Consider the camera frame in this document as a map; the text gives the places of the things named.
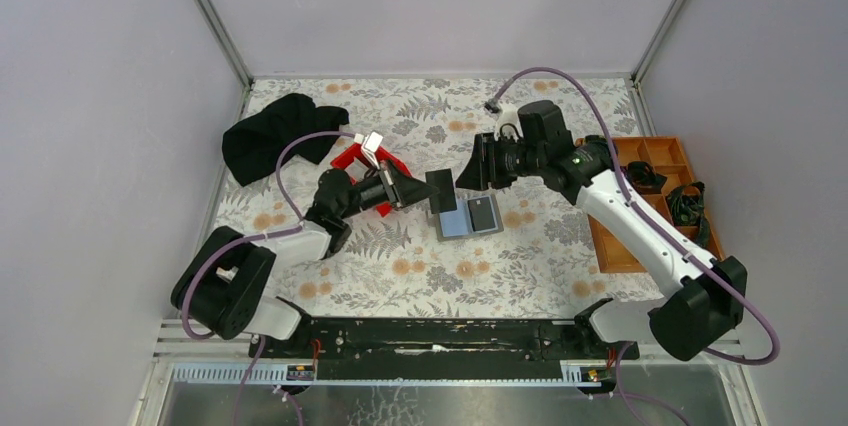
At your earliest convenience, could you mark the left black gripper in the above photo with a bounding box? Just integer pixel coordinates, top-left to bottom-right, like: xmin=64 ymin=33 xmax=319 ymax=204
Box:
xmin=338 ymin=157 xmax=439 ymax=222

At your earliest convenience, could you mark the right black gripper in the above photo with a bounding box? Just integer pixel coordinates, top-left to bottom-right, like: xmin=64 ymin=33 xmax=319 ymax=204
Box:
xmin=454 ymin=132 xmax=545 ymax=191

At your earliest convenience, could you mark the dark credit card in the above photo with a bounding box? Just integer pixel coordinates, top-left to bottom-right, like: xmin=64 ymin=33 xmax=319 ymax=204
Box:
xmin=467 ymin=196 xmax=498 ymax=233
xmin=425 ymin=169 xmax=458 ymax=215

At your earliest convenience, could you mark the grey card holder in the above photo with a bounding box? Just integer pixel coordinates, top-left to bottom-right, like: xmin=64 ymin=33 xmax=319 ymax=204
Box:
xmin=430 ymin=194 xmax=504 ymax=242

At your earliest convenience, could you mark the red plastic bin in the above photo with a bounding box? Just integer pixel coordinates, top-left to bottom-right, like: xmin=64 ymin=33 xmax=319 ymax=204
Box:
xmin=322 ymin=144 xmax=412 ymax=218

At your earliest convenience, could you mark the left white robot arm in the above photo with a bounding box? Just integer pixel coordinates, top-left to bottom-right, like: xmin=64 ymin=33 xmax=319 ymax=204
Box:
xmin=170 ymin=162 xmax=439 ymax=357

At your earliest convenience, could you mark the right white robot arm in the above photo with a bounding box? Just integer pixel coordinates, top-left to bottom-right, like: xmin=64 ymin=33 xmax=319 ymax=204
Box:
xmin=455 ymin=100 xmax=747 ymax=361

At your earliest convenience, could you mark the floral table mat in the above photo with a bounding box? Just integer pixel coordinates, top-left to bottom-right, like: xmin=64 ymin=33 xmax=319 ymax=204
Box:
xmin=245 ymin=79 xmax=660 ymax=318

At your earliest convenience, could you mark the black cloth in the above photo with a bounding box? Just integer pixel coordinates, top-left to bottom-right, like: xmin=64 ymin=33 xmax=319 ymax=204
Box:
xmin=221 ymin=93 xmax=350 ymax=186

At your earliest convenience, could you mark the wooden compartment tray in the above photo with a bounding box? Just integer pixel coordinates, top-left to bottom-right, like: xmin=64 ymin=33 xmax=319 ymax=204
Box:
xmin=613 ymin=137 xmax=725 ymax=260

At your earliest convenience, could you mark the unrolled dark tie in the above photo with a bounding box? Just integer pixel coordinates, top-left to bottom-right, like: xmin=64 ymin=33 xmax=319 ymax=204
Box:
xmin=665 ymin=181 xmax=712 ymax=248

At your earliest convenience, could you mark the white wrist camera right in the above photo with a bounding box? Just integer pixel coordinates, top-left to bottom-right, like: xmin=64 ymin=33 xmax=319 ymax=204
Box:
xmin=495 ymin=105 xmax=522 ymax=140

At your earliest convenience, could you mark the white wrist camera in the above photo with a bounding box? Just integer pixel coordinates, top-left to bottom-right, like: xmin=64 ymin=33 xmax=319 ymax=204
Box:
xmin=354 ymin=131 xmax=383 ymax=169
xmin=495 ymin=105 xmax=522 ymax=140

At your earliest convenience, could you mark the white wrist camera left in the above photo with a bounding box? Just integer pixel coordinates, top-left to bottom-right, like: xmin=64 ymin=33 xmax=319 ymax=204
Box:
xmin=354 ymin=131 xmax=383 ymax=169

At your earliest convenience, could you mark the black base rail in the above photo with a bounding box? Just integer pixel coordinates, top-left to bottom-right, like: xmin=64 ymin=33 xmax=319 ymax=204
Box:
xmin=249 ymin=317 xmax=639 ymax=381

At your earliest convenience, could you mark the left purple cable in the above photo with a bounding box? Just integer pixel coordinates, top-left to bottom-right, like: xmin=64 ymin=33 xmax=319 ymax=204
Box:
xmin=180 ymin=131 xmax=366 ymax=341

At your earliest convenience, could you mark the purple cable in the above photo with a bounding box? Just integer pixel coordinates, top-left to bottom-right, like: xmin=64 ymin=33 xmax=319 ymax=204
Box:
xmin=180 ymin=131 xmax=366 ymax=341
xmin=484 ymin=67 xmax=782 ymax=426

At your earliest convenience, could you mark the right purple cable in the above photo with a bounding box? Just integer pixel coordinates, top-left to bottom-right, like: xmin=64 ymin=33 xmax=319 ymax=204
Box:
xmin=484 ymin=67 xmax=782 ymax=426

